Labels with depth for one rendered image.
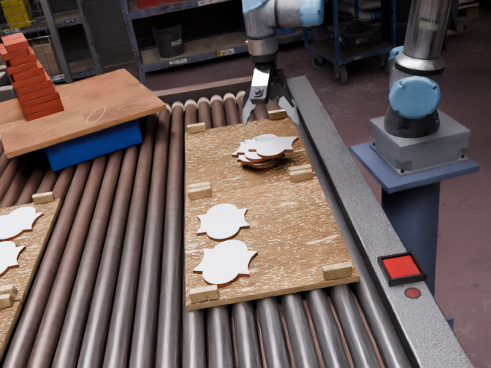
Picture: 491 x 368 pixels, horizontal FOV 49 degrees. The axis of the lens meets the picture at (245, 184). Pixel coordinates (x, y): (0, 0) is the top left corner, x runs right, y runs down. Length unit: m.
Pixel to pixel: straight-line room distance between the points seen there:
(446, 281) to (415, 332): 1.51
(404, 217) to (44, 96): 1.20
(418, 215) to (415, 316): 0.65
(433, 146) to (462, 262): 1.17
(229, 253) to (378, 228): 0.34
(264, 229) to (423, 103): 0.48
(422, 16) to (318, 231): 0.53
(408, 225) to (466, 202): 1.38
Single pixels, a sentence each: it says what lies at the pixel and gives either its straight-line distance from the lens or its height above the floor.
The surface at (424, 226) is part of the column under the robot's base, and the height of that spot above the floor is 0.67.
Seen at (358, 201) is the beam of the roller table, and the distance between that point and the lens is 1.36.
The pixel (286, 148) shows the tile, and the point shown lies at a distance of 1.45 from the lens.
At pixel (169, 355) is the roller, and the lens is 1.04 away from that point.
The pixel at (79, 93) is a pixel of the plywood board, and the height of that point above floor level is 1.04.
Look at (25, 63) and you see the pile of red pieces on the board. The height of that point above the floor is 1.22.
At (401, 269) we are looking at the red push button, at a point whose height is 0.93.
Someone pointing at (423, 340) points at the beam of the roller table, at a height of 0.91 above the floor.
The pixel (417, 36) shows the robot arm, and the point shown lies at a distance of 1.34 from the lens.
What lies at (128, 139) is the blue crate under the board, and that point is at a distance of 1.81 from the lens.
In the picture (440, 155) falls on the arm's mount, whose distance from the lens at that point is 1.58.
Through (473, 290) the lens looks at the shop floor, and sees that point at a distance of 2.51.
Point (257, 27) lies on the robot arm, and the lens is 1.36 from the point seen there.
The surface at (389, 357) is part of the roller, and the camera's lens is 0.99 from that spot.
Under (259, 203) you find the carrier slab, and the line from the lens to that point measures 1.35.
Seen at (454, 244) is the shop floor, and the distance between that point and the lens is 2.74.
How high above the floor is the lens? 1.66
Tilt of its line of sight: 30 degrees down
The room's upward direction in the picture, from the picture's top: 9 degrees counter-clockwise
